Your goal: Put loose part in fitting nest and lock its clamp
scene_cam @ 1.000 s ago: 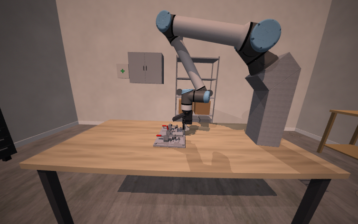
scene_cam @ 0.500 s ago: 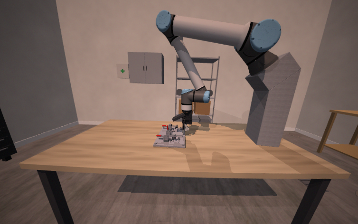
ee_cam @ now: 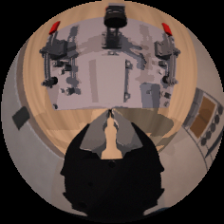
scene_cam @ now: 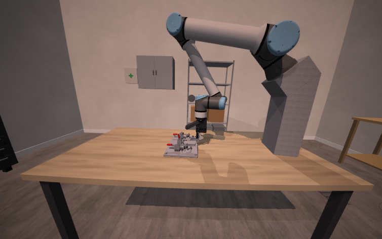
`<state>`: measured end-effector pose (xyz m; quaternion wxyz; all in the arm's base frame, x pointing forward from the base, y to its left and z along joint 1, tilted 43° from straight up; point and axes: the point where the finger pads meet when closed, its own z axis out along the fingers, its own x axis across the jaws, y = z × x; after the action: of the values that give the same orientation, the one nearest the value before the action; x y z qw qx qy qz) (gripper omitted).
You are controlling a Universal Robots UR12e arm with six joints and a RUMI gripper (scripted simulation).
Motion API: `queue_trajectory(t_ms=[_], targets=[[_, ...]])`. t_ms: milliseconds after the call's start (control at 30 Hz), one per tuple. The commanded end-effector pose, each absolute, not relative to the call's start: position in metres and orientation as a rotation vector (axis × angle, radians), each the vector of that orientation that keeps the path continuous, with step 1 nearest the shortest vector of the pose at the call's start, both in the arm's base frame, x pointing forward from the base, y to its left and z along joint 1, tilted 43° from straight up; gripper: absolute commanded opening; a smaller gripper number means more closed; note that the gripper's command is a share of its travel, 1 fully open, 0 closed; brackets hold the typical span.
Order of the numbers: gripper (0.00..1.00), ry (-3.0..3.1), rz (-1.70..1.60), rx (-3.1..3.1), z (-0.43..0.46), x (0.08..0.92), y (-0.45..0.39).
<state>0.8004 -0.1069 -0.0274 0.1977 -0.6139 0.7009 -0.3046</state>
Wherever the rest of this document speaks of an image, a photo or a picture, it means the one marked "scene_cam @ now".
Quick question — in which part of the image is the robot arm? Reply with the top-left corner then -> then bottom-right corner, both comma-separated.
166,12 -> 300,118

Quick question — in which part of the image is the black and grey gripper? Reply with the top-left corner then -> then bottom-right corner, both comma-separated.
196,117 -> 207,143

